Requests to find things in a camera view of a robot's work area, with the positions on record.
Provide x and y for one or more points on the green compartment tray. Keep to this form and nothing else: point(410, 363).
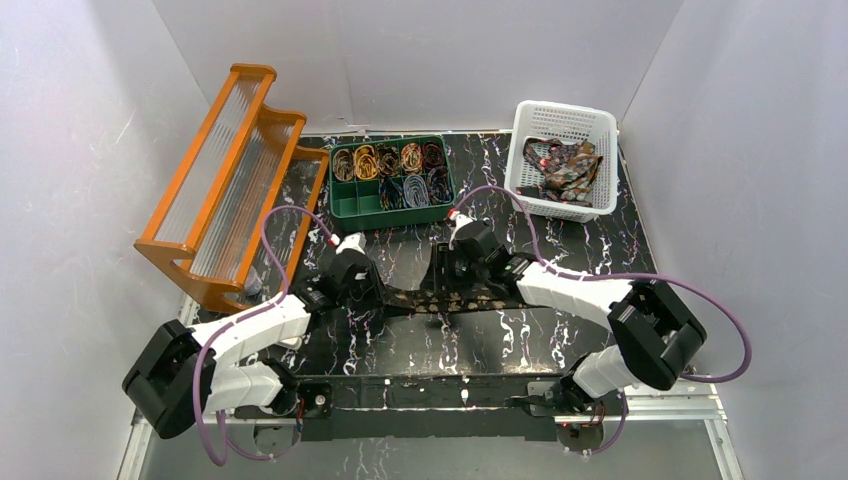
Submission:
point(355, 205)

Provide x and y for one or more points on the dark blue rolled tie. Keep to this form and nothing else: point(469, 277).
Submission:
point(439, 187)

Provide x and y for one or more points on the orange rolled tie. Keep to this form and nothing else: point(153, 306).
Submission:
point(411, 159)

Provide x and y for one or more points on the orange wooden rack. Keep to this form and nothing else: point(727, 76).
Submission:
point(205, 231)

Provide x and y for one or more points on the dark brown rolled tie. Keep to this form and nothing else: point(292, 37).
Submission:
point(388, 159)

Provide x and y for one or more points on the patterned ties in basket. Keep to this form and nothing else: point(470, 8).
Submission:
point(569, 170)

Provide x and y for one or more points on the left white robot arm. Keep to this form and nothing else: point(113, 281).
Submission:
point(184, 373)

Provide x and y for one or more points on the black base bar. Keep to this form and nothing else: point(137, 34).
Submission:
point(440, 406)

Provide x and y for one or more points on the dark multicolour rolled tie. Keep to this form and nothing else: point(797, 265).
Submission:
point(391, 194)

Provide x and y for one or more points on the yellow rolled tie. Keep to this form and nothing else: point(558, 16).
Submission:
point(366, 164)

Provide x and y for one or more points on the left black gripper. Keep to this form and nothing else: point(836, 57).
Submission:
point(382, 291)

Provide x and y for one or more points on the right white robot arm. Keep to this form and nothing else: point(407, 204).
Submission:
point(655, 334)

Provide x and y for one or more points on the light blue rolled tie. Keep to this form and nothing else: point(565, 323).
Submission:
point(415, 192)

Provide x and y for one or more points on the dark red rolled tie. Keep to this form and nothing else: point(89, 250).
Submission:
point(433, 156)

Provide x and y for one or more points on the aluminium rail frame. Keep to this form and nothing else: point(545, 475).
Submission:
point(686, 401)

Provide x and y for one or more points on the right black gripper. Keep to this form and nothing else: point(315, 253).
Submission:
point(443, 271)

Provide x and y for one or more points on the white plastic basket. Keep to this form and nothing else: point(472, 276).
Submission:
point(570, 124)

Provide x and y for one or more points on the white oblong object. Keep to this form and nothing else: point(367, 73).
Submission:
point(291, 343)

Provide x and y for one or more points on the dark floral tie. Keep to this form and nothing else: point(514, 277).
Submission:
point(473, 299)

